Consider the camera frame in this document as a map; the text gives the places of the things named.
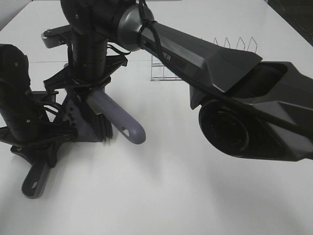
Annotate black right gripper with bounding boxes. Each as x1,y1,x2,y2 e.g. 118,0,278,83
44,41,128,93

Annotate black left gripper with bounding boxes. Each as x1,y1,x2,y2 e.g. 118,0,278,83
0,124,76,168

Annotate grey plastic dustpan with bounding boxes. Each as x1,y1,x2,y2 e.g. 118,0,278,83
22,89,112,198

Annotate grey hand brush black bristles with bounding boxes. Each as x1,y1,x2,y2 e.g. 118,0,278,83
86,88,146,144

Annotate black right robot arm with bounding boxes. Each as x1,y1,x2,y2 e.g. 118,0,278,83
43,0,313,162

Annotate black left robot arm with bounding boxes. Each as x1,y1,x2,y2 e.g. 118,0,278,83
0,44,75,167

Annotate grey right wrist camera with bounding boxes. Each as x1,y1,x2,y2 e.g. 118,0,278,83
41,24,71,48

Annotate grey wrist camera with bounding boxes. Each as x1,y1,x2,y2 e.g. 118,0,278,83
41,24,71,48
25,90,59,103

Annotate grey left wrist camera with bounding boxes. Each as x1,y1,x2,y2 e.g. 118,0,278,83
25,90,59,103

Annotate chrome wire dish rack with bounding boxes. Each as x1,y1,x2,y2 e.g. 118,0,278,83
150,36,258,81

